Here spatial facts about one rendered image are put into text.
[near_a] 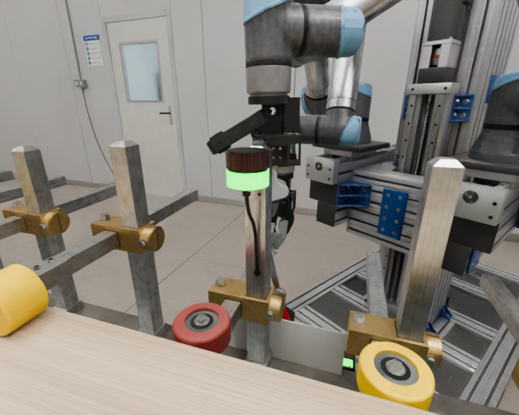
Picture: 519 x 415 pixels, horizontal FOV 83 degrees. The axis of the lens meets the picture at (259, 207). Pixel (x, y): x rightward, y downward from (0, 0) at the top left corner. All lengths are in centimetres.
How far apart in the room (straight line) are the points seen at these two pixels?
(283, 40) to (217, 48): 297
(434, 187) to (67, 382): 49
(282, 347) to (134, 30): 383
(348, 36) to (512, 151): 62
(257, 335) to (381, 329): 22
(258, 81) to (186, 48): 318
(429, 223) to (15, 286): 55
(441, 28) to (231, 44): 247
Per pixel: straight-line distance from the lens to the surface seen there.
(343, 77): 83
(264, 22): 50
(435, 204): 44
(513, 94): 102
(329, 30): 54
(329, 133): 78
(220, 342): 43
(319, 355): 64
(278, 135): 50
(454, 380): 147
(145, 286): 65
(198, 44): 359
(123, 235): 61
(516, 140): 103
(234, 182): 39
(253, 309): 54
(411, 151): 123
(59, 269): 55
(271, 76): 49
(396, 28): 309
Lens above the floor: 119
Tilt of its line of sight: 20 degrees down
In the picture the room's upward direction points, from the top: straight up
